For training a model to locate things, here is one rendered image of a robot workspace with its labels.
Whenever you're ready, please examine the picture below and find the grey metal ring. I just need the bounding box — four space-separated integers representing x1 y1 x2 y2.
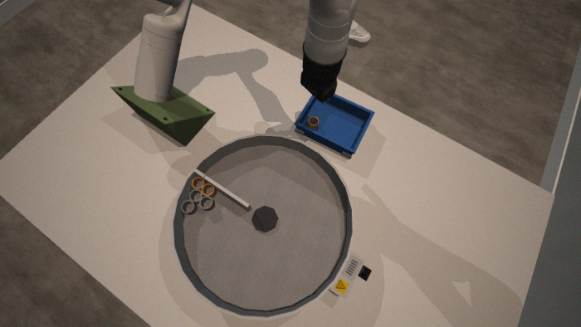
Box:
199 196 215 211
189 189 204 204
181 200 198 215

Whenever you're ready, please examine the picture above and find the bronze bushing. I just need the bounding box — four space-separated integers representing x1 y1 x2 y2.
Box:
192 177 207 190
308 116 319 129
202 183 217 198

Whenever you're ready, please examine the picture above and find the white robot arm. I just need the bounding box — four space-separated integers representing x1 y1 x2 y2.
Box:
134 0 358 103

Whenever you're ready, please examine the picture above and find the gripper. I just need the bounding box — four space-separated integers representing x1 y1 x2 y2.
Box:
300 20 371 104

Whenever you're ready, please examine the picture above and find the blue rectangular tray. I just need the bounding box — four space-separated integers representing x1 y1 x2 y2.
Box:
295 94 375 159

